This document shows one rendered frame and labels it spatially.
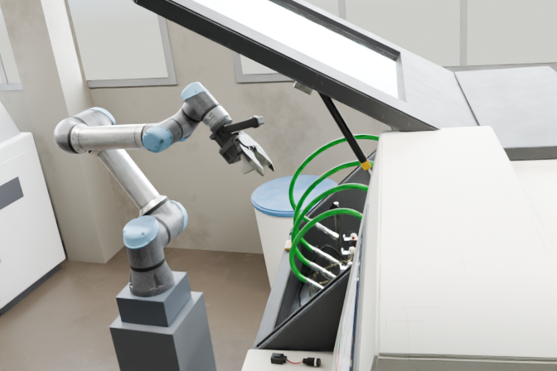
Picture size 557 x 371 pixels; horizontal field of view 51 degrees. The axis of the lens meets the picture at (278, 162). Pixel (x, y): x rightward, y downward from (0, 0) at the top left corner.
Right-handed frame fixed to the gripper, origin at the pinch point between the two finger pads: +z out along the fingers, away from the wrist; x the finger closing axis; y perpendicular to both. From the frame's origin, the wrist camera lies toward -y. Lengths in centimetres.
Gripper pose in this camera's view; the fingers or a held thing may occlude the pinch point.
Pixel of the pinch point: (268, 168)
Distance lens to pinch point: 172.6
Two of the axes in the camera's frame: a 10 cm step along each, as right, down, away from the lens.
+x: -3.9, 1.5, -9.1
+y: -6.5, 6.5, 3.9
